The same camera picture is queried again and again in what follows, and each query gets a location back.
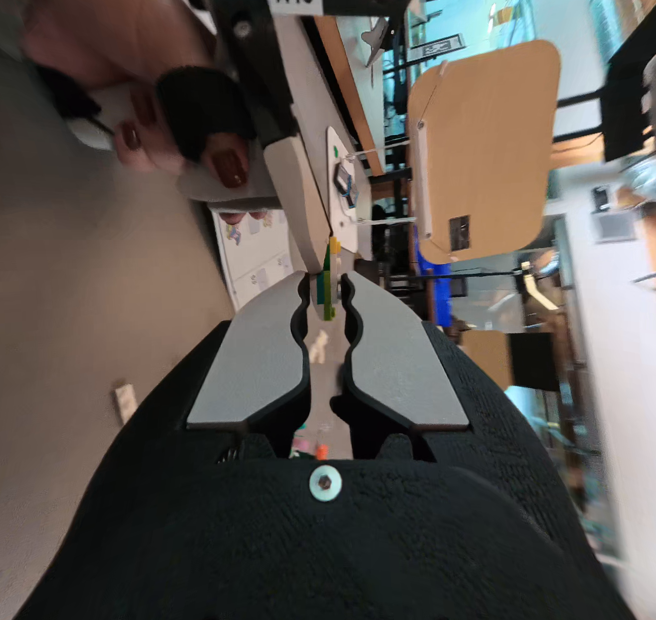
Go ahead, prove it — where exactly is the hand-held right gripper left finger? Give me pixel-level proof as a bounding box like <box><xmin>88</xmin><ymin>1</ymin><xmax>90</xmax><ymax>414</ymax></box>
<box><xmin>186</xmin><ymin>271</ymin><xmax>312</xmax><ymax>433</ymax></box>

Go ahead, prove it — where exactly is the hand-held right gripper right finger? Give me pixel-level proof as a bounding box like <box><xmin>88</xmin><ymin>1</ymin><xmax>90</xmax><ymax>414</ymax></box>
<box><xmin>339</xmin><ymin>271</ymin><xmax>470</xmax><ymax>433</ymax></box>

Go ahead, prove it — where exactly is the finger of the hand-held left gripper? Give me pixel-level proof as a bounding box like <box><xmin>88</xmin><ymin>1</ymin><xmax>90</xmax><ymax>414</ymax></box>
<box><xmin>326</xmin><ymin>125</ymin><xmax>371</xmax><ymax>253</ymax></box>
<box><xmin>263</xmin><ymin>135</ymin><xmax>334</xmax><ymax>276</ymax></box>

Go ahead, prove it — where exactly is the small toy brick model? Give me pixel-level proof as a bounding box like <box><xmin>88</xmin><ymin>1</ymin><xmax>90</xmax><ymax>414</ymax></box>
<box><xmin>317</xmin><ymin>237</ymin><xmax>342</xmax><ymax>322</ymax></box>

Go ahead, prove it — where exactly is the person's left hand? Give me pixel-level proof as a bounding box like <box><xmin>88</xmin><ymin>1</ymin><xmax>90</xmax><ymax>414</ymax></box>
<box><xmin>20</xmin><ymin>0</ymin><xmax>252</xmax><ymax>190</ymax></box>

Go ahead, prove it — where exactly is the wooden edged desk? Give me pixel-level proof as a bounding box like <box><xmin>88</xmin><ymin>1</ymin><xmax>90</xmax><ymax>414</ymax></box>
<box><xmin>274</xmin><ymin>15</ymin><xmax>385</xmax><ymax>177</ymax></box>

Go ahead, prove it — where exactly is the instruction sheet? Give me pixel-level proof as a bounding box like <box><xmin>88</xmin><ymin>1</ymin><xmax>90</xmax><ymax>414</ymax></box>
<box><xmin>213</xmin><ymin>209</ymin><xmax>308</xmax><ymax>309</ymax></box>

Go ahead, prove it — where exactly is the blue plastic object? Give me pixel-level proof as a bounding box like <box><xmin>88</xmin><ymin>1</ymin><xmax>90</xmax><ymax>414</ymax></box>
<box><xmin>414</xmin><ymin>225</ymin><xmax>454</xmax><ymax>323</ymax></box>

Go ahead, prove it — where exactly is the heap of toy bricks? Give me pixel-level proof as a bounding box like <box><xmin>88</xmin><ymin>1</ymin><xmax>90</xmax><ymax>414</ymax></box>
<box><xmin>289</xmin><ymin>423</ymin><xmax>331</xmax><ymax>460</ymax></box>

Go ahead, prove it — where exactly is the wooden chair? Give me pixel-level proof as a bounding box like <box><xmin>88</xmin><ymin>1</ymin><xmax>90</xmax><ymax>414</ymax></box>
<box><xmin>407</xmin><ymin>40</ymin><xmax>561</xmax><ymax>264</ymax></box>

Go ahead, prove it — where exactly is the black white marker sign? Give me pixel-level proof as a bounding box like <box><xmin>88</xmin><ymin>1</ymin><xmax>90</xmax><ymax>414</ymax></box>
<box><xmin>407</xmin><ymin>33</ymin><xmax>467</xmax><ymax>62</ymax></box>

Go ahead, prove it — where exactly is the black monitor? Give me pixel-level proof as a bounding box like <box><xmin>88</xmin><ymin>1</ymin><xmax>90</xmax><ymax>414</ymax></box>
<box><xmin>602</xmin><ymin>15</ymin><xmax>656</xmax><ymax>162</ymax></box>

